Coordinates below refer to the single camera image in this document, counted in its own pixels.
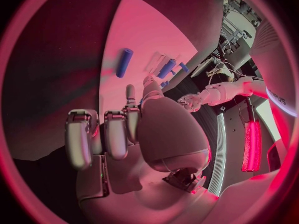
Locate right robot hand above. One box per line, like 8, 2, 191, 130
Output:
64, 75, 221, 224

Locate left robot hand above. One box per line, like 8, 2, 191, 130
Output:
177, 94, 202, 113

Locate white task board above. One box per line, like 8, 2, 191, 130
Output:
100, 0, 199, 108

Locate blue cylinder plug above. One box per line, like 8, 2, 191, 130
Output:
157, 59, 178, 79

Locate long blue cylinder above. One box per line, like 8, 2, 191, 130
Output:
116, 48, 134, 78

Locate glowing light bar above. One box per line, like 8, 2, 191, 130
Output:
241, 120, 262, 173

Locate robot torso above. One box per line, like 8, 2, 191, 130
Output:
248, 19, 299, 117

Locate white cable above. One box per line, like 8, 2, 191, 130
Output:
208, 62, 264, 87

